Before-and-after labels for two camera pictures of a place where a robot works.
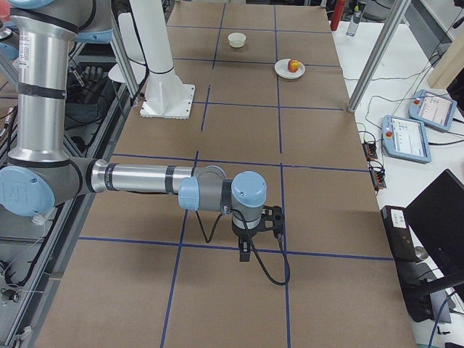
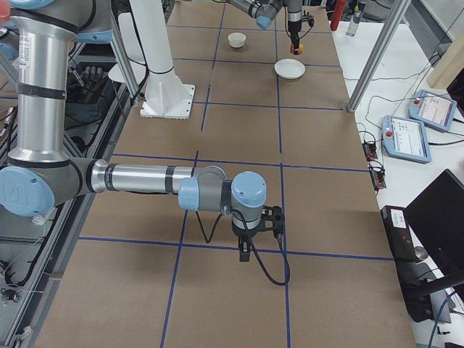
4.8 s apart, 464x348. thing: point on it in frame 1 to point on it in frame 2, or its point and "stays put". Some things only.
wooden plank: (444, 75) stays put
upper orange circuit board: (370, 150) stays put
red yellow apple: (293, 65) to (301, 48)
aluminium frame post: (378, 54) stays put
